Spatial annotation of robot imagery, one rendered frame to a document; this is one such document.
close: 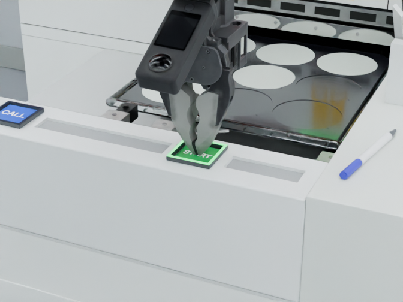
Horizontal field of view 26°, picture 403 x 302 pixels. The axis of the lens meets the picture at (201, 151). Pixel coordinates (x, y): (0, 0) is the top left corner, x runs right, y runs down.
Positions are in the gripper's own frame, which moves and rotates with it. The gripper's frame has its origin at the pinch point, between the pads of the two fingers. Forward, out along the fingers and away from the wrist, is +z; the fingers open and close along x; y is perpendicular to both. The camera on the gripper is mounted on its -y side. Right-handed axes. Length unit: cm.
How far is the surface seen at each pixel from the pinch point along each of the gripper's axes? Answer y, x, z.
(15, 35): 206, 178, 83
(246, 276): -4.0, -8.4, 13.4
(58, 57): 58, 58, 19
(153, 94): 26.2, 19.1, 7.4
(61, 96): 35, 42, 15
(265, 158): 3.2, -7.7, 1.4
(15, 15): 206, 178, 74
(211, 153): 1.6, -1.4, 1.2
